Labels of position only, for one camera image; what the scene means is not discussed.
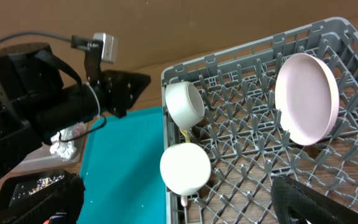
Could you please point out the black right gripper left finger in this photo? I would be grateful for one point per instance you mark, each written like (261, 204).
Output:
(60, 202)

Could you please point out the white plastic fork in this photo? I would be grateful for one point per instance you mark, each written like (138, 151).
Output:
(184, 200)

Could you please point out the yellow plastic spoon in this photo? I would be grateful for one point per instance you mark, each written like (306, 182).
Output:
(186, 135)

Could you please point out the white bowl with nuts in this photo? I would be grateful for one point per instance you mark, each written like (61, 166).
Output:
(185, 168)

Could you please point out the white plate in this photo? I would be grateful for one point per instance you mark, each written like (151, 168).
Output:
(307, 95)

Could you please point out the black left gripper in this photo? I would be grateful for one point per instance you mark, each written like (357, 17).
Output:
(118, 97)

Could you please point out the spilled rice and crumbs pile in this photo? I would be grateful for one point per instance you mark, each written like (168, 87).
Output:
(33, 186)

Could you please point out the clear plastic bin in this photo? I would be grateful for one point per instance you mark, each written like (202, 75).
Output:
(42, 158)

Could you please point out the black tray bin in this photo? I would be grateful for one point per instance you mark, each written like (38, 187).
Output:
(8, 187)

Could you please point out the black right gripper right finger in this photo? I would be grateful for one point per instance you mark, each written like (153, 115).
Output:
(293, 202)

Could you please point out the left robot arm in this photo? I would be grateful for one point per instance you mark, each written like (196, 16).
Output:
(41, 95)

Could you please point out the white napkin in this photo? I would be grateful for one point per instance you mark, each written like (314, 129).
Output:
(64, 150)

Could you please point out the grey dishwasher rack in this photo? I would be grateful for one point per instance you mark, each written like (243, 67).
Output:
(241, 131)

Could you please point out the white bowl with crumbs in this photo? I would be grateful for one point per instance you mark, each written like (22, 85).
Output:
(184, 104)

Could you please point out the teal plastic tray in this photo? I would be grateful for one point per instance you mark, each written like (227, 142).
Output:
(121, 170)

